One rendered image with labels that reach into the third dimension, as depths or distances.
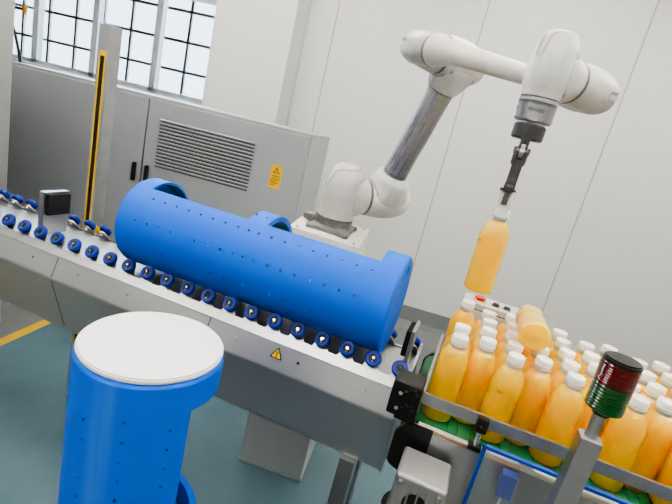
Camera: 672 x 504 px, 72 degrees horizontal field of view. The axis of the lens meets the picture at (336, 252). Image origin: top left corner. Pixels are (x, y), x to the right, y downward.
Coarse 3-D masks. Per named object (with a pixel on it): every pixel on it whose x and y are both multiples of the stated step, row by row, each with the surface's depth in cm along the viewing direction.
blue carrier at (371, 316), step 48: (144, 192) 141; (144, 240) 137; (192, 240) 132; (240, 240) 129; (288, 240) 127; (240, 288) 131; (288, 288) 124; (336, 288) 120; (384, 288) 117; (336, 336) 128; (384, 336) 124
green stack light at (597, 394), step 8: (592, 384) 82; (600, 384) 80; (592, 392) 81; (600, 392) 80; (608, 392) 79; (616, 392) 78; (584, 400) 83; (592, 400) 81; (600, 400) 80; (608, 400) 79; (616, 400) 79; (624, 400) 79; (592, 408) 81; (600, 408) 80; (608, 408) 79; (616, 408) 79; (624, 408) 79; (608, 416) 80; (616, 416) 79
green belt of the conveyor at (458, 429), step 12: (432, 360) 146; (420, 372) 140; (432, 372) 138; (420, 408) 117; (420, 420) 112; (432, 420) 114; (456, 420) 116; (456, 432) 120; (468, 432) 112; (492, 444) 110; (504, 444) 111; (528, 456) 108; (552, 468) 106; (588, 480) 105; (612, 492) 103; (624, 492) 104
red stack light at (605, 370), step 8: (600, 360) 82; (600, 368) 81; (608, 368) 79; (616, 368) 78; (600, 376) 80; (608, 376) 79; (616, 376) 78; (624, 376) 78; (632, 376) 77; (640, 376) 78; (608, 384) 79; (616, 384) 78; (624, 384) 78; (632, 384) 78; (624, 392) 78; (632, 392) 79
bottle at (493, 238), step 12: (492, 216) 118; (492, 228) 116; (504, 228) 116; (480, 240) 118; (492, 240) 116; (504, 240) 116; (480, 252) 118; (492, 252) 116; (480, 264) 118; (492, 264) 117; (468, 276) 121; (480, 276) 118; (492, 276) 118; (468, 288) 121; (480, 288) 119; (492, 288) 120
